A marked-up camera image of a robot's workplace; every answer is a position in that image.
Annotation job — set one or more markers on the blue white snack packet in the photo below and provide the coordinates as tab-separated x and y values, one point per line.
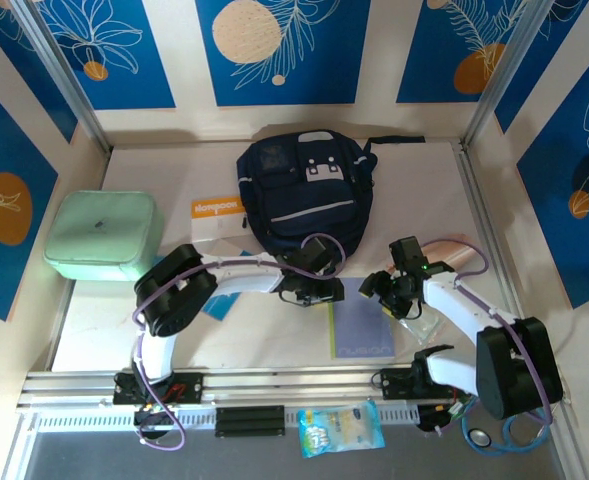
339	427

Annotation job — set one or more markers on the blue white notebook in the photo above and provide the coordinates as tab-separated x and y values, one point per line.
221	307

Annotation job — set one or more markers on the grey metal shelf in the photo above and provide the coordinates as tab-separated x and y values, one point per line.
224	460

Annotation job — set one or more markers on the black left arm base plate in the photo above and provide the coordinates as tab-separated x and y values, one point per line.
189	387

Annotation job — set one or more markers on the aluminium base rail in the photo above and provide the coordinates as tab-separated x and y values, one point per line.
284	382

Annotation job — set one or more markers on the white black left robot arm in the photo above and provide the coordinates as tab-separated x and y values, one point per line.
246	282

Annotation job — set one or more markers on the aluminium frame post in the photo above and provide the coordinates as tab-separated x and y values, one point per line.
69	85
504	70

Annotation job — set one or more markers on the blue stethoscope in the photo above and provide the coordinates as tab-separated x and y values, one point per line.
479	437

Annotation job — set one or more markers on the purple notebook green spine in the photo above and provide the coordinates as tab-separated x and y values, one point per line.
361	335

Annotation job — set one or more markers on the black ribbed block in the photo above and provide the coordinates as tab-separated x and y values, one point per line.
250	421

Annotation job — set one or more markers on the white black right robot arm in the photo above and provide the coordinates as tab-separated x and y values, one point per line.
454	300

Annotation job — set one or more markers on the aluminium side rail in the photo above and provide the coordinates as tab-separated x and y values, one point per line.
474	190

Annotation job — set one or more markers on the navy blue student backpack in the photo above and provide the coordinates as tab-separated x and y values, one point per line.
304	200

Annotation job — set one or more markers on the mint green lunch box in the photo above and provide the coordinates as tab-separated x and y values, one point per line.
99	225

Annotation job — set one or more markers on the orange and white box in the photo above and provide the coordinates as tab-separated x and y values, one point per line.
219	220

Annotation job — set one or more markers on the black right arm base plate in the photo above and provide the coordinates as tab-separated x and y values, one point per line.
394	384

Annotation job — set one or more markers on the clear plastic bag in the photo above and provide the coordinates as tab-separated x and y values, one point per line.
424	330

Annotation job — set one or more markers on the blue floral wall panel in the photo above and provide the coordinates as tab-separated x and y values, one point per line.
299	75
124	75
4	150
434	50
564	240

